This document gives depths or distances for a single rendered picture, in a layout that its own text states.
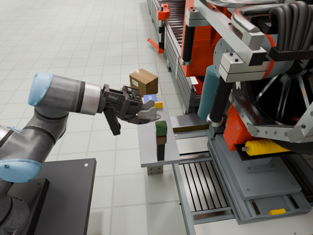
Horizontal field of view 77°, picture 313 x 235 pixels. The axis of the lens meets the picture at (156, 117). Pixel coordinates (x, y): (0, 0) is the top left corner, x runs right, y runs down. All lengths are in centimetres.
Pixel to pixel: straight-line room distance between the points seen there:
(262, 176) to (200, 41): 76
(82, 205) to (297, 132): 83
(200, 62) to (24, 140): 90
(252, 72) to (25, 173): 56
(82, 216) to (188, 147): 77
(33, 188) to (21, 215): 14
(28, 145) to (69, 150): 100
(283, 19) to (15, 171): 65
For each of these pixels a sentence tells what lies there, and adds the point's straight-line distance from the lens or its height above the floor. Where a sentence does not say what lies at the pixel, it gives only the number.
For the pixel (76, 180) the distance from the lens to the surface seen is 104.
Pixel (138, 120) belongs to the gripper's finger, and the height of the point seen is 73.
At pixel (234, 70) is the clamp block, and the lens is 47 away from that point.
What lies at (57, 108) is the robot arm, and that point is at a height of 82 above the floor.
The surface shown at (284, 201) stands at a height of 16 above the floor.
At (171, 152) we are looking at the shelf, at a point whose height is 45.
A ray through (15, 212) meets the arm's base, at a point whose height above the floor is 41.
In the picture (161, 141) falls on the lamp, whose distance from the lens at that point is 73.
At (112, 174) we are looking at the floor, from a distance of 136.
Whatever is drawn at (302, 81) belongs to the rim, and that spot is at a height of 80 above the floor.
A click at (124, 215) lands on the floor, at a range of 124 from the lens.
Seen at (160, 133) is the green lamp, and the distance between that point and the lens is 69.
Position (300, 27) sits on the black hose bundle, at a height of 102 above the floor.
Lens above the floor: 116
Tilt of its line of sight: 45 degrees down
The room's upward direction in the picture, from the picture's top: straight up
